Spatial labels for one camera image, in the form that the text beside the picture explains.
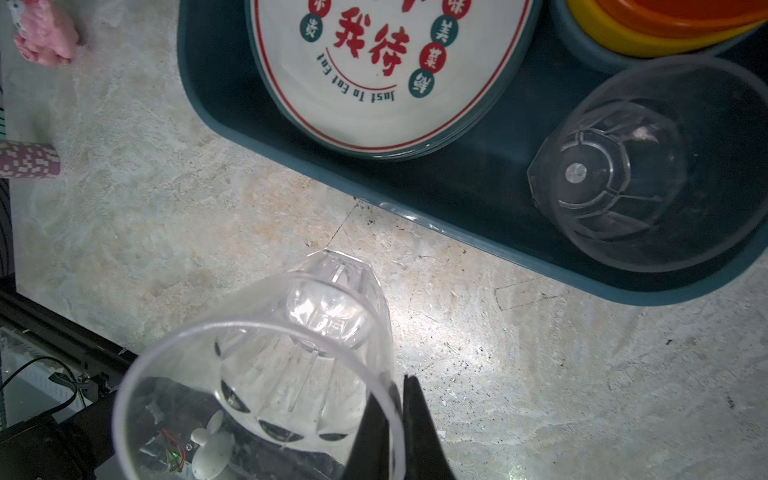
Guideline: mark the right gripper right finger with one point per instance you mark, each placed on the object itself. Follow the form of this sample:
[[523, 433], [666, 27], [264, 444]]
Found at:
[[425, 459]]

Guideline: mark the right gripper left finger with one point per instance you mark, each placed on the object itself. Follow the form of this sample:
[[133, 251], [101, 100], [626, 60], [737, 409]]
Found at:
[[370, 455]]

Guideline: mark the clear drinking glass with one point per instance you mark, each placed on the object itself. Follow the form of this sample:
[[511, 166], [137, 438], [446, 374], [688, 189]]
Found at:
[[662, 167], [291, 360]]

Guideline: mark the white plate red circle characters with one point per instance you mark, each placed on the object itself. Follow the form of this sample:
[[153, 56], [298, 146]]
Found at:
[[388, 80]]

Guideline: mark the yellow bowl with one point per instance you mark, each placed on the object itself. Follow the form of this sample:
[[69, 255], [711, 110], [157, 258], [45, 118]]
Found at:
[[609, 33]]

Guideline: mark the orange bowl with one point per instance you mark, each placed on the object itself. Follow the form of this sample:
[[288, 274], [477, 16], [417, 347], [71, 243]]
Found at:
[[685, 18]]

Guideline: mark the blue bowl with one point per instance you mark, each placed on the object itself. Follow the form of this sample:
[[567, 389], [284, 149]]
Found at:
[[595, 56]]

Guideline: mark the teal plastic bin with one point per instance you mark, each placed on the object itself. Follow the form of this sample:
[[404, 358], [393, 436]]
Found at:
[[474, 190]]

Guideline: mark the white rabbit figurine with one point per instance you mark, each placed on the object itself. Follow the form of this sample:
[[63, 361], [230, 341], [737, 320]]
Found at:
[[215, 450]]

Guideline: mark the small pink toy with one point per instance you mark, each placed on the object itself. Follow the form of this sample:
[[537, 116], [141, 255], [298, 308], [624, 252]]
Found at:
[[45, 34]]

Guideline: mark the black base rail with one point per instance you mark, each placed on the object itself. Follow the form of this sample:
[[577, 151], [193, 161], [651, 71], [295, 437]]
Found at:
[[89, 353]]

